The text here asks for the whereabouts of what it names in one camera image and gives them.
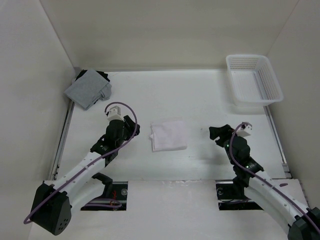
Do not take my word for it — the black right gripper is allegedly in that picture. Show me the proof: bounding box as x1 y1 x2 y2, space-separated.
208 124 242 165

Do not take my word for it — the white tank top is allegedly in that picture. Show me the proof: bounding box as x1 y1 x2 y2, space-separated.
149 119 188 152

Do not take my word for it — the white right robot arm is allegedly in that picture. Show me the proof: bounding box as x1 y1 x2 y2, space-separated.
209 122 320 240

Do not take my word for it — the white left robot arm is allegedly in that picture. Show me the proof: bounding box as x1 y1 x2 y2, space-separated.
24 115 140 236

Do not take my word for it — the folded grey tank top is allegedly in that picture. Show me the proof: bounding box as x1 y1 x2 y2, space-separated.
64 69 112 110

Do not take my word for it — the folded black tank top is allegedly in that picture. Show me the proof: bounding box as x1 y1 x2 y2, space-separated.
74 69 110 82

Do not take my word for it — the white plastic basket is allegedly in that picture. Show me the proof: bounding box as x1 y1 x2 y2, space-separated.
225 54 284 108

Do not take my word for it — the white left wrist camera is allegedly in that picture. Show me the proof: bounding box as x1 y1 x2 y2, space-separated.
105 105 124 122

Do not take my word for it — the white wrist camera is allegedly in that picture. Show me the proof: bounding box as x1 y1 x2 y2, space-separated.
236 122 253 138
105 105 124 122

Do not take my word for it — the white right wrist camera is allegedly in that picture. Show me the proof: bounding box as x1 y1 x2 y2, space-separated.
236 122 253 138

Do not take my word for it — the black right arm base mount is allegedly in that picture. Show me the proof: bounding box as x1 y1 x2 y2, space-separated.
215 181 262 211

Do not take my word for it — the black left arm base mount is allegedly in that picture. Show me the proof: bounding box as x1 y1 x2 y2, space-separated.
80 173 129 211

